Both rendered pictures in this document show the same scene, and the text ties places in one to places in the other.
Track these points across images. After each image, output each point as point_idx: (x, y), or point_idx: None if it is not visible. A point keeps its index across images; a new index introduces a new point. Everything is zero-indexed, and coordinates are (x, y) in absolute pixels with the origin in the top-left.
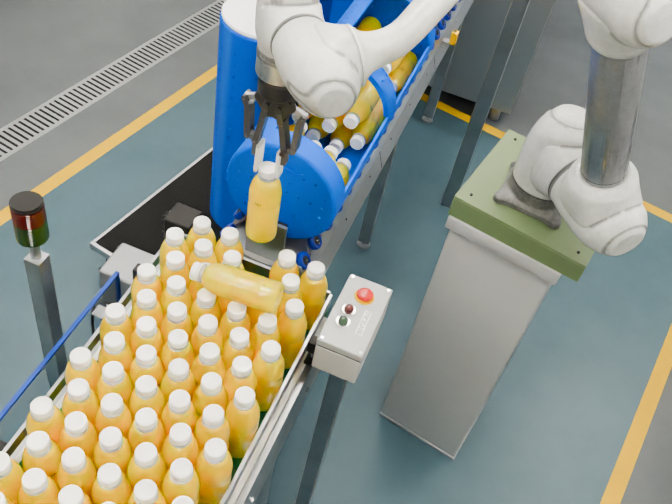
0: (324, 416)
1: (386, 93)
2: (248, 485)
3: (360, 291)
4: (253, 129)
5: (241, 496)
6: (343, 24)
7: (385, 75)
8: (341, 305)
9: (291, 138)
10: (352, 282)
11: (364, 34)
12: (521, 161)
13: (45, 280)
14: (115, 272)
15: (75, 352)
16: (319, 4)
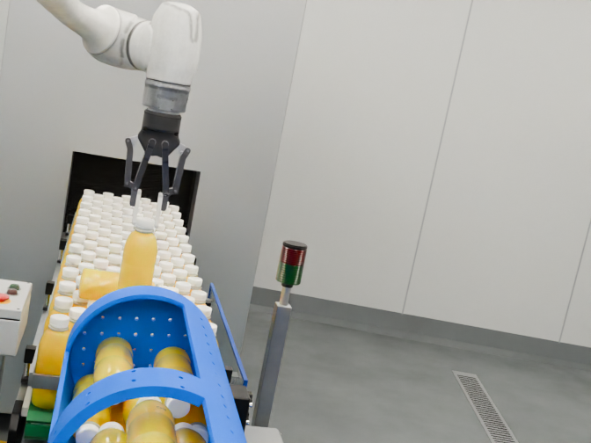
0: None
1: (71, 403)
2: (40, 330)
3: (5, 295)
4: (172, 188)
5: (41, 327)
6: (117, 10)
7: (89, 401)
8: (20, 295)
9: (156, 291)
10: (17, 306)
11: (98, 9)
12: None
13: (271, 324)
14: (246, 379)
15: (199, 279)
16: (149, 24)
